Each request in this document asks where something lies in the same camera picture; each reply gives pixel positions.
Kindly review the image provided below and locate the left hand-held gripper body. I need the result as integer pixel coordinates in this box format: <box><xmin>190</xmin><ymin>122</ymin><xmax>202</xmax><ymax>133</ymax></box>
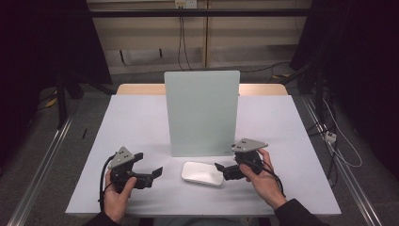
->
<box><xmin>107</xmin><ymin>146</ymin><xmax>155</xmax><ymax>193</ymax></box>

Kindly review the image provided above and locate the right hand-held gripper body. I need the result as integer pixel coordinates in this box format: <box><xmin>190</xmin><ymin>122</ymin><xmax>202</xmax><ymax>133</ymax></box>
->
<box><xmin>221</xmin><ymin>137</ymin><xmax>269</xmax><ymax>182</ymax></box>

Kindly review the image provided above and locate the white board eraser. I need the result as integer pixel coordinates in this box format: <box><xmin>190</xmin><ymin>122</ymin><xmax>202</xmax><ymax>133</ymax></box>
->
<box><xmin>181</xmin><ymin>161</ymin><xmax>225</xmax><ymax>187</ymax></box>

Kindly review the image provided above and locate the person's right hand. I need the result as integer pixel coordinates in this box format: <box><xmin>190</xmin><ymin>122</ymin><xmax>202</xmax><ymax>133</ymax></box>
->
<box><xmin>238</xmin><ymin>148</ymin><xmax>288</xmax><ymax>211</ymax></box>

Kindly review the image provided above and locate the person's left hand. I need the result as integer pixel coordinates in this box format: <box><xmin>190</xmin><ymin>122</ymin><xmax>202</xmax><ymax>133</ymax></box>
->
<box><xmin>103</xmin><ymin>170</ymin><xmax>138</xmax><ymax>224</ymax></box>

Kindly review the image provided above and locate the white table cover sheet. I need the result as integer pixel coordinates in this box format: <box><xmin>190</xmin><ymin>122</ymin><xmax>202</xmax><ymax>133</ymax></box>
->
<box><xmin>65</xmin><ymin>94</ymin><xmax>343</xmax><ymax>217</ymax></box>

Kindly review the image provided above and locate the pale green glass writing board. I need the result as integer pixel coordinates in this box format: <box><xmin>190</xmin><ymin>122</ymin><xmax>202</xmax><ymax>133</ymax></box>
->
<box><xmin>164</xmin><ymin>70</ymin><xmax>241</xmax><ymax>158</ymax></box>

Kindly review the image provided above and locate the white power strip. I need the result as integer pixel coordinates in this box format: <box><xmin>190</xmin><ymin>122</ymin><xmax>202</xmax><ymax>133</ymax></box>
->
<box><xmin>324</xmin><ymin>131</ymin><xmax>338</xmax><ymax>144</ymax></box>

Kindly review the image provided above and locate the black metal stand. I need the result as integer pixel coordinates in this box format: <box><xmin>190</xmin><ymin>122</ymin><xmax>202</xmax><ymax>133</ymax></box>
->
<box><xmin>55</xmin><ymin>73</ymin><xmax>85</xmax><ymax>130</ymax></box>

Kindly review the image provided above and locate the black curtain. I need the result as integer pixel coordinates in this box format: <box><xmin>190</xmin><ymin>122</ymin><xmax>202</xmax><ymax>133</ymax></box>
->
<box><xmin>0</xmin><ymin>0</ymin><xmax>113</xmax><ymax>168</ymax></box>
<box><xmin>289</xmin><ymin>0</ymin><xmax>399</xmax><ymax>172</ymax></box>

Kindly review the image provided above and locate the left hand-held gripper black cable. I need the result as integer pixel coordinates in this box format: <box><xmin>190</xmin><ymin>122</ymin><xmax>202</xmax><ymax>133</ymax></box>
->
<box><xmin>98</xmin><ymin>153</ymin><xmax>117</xmax><ymax>212</ymax></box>

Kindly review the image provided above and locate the hand-held gripper black cable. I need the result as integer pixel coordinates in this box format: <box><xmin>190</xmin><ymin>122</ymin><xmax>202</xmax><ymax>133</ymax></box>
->
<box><xmin>250</xmin><ymin>158</ymin><xmax>287</xmax><ymax>199</ymax></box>
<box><xmin>98</xmin><ymin>153</ymin><xmax>117</xmax><ymax>212</ymax></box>

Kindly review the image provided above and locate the right hand-held gripper black cable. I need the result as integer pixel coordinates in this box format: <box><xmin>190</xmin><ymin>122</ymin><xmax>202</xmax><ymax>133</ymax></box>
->
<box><xmin>250</xmin><ymin>158</ymin><xmax>287</xmax><ymax>199</ymax></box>

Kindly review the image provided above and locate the black floor cable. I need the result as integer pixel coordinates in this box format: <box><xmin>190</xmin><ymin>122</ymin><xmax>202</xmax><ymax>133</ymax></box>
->
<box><xmin>239</xmin><ymin>61</ymin><xmax>292</xmax><ymax>74</ymax></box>

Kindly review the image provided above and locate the aluminium floor rail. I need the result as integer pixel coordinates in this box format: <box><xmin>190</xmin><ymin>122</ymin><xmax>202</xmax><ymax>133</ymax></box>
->
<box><xmin>6</xmin><ymin>116</ymin><xmax>75</xmax><ymax>226</ymax></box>
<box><xmin>300</xmin><ymin>95</ymin><xmax>384</xmax><ymax>226</ymax></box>

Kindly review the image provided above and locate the white floor cable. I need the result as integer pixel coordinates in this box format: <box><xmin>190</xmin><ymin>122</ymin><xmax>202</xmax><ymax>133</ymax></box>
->
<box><xmin>323</xmin><ymin>98</ymin><xmax>363</xmax><ymax>169</ymax></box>

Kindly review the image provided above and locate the black hanging cable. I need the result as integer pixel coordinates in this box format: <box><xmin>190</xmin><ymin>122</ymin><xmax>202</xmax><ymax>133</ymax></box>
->
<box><xmin>177</xmin><ymin>16</ymin><xmax>186</xmax><ymax>72</ymax></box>
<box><xmin>181</xmin><ymin>16</ymin><xmax>193</xmax><ymax>72</ymax></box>

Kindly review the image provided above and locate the white wall socket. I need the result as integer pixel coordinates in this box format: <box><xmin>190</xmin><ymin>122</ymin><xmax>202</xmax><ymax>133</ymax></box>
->
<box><xmin>174</xmin><ymin>0</ymin><xmax>199</xmax><ymax>9</ymax></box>

